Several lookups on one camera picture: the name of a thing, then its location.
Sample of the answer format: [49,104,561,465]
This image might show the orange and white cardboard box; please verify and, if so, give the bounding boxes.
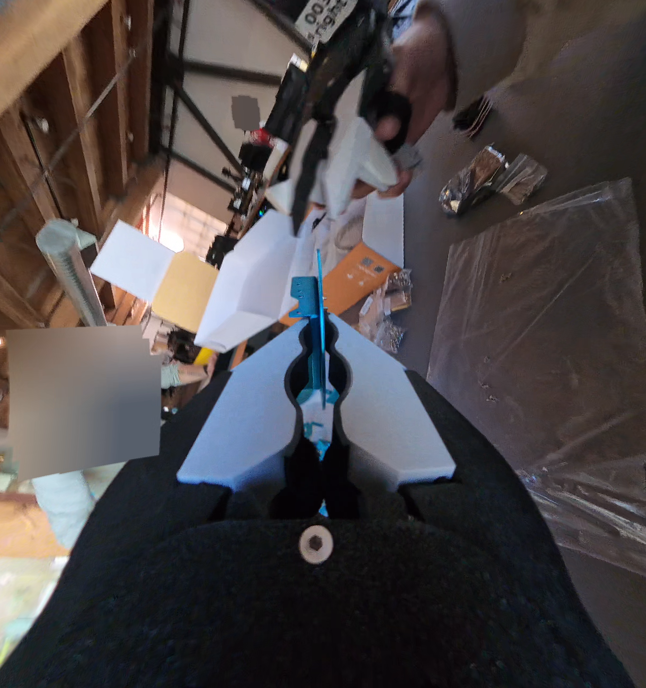
[89,191,407,353]

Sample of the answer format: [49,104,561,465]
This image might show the silver spiral air duct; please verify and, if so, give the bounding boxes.
[35,219,109,328]

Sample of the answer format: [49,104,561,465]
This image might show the person's right forearm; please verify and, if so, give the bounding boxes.
[414,0,576,111]

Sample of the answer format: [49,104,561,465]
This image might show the grey desk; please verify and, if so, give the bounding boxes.
[323,0,646,688]

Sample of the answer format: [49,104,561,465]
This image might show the bag of dark servo parts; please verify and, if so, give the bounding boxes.
[438,144,548,217]

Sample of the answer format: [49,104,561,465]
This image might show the black servo with wound cable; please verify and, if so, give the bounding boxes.
[452,96,496,138]

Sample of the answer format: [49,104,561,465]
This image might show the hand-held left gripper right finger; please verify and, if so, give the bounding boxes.
[325,315,457,498]

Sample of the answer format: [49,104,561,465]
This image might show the person's right hand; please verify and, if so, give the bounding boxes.
[354,18,459,200]

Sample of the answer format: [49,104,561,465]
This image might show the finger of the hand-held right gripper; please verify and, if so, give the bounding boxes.
[266,123,330,238]

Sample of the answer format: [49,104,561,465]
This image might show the small screws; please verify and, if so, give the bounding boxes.
[481,273,513,404]

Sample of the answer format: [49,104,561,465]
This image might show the clear plastic bag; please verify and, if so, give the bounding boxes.
[426,177,646,580]

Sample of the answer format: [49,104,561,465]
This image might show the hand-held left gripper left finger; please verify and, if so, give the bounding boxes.
[177,318,324,501]

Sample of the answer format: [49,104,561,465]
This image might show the workbench with dark equipment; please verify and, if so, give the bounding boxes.
[205,126,283,269]

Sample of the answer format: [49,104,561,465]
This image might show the pile of screw bags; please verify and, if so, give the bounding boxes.
[358,269,413,354]

